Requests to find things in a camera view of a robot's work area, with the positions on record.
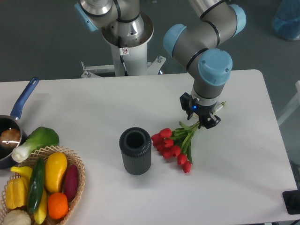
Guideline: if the blue handled saucepan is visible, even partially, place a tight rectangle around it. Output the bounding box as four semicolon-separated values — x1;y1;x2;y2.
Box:
0;77;39;169

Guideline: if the red tulip bouquet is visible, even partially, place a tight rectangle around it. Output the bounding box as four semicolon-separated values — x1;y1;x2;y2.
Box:
151;101;227;174

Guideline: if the brown patty in pan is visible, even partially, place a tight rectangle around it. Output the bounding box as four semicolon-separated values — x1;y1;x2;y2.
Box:
0;128;21;148

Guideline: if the yellow banana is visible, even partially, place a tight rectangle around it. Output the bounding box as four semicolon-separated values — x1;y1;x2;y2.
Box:
10;166;47;225

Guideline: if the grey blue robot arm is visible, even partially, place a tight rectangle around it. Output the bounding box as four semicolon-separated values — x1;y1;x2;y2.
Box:
75;0;247;129

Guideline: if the white garlic bulb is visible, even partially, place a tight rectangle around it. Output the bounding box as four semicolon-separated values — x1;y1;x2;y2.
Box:
3;210;31;225

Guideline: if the woven wicker basket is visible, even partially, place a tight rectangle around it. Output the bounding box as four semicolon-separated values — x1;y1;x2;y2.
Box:
0;145;86;225

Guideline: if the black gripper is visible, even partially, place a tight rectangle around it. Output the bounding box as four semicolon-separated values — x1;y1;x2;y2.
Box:
180;92;221;129

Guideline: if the orange fruit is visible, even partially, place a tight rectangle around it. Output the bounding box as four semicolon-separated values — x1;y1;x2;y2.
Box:
48;192;69;219

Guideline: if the green bok choy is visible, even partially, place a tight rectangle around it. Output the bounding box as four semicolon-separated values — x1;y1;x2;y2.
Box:
11;127;60;163

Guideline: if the white furniture frame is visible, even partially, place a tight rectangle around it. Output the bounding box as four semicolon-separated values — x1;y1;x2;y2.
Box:
277;81;300;126

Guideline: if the black device at edge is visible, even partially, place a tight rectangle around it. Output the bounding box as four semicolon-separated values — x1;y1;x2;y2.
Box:
282;190;300;215

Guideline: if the green cucumber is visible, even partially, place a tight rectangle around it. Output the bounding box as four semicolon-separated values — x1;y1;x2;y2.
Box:
27;157;45;214

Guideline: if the blue plastic bag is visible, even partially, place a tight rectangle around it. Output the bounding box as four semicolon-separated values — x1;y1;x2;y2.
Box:
272;0;300;41

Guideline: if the purple sweet potato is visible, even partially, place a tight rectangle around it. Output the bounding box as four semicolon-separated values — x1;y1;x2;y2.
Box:
63;165;79;202

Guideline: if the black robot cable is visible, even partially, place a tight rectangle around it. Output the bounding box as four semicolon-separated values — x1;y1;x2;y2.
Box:
118;36;129;76

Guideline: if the dark ribbed vase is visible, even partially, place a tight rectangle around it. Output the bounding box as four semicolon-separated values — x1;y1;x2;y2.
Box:
119;127;151;175

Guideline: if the yellow bell pepper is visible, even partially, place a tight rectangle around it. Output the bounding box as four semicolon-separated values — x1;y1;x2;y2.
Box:
6;177;29;210

